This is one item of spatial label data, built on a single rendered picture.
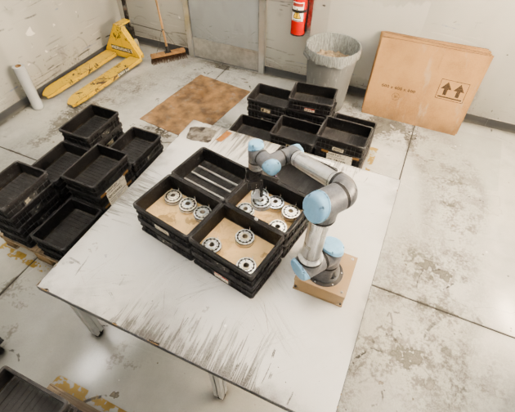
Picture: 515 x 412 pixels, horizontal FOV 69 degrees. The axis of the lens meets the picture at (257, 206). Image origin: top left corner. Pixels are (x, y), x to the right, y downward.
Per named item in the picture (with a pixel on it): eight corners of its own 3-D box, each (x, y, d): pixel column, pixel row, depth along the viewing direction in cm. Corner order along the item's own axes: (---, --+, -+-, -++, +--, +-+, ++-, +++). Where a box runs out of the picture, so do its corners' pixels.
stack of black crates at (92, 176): (113, 183, 323) (96, 142, 289) (141, 194, 315) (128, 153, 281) (80, 216, 298) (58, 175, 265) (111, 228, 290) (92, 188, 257)
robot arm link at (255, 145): (253, 150, 168) (244, 141, 173) (254, 168, 176) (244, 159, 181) (268, 144, 171) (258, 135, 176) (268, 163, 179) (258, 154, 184)
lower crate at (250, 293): (283, 260, 207) (284, 248, 198) (252, 302, 191) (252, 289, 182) (226, 227, 222) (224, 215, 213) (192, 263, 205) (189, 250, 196)
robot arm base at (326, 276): (342, 263, 195) (346, 253, 188) (335, 287, 185) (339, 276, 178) (313, 254, 198) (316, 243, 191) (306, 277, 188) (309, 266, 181)
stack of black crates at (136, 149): (141, 155, 347) (132, 125, 321) (168, 165, 339) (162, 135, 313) (113, 183, 323) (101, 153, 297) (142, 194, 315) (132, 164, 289)
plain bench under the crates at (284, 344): (374, 241, 303) (400, 180, 250) (311, 457, 206) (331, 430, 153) (202, 182, 345) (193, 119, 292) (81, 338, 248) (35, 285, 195)
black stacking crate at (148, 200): (224, 216, 214) (223, 203, 205) (190, 251, 197) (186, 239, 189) (172, 187, 228) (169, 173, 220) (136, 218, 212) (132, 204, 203)
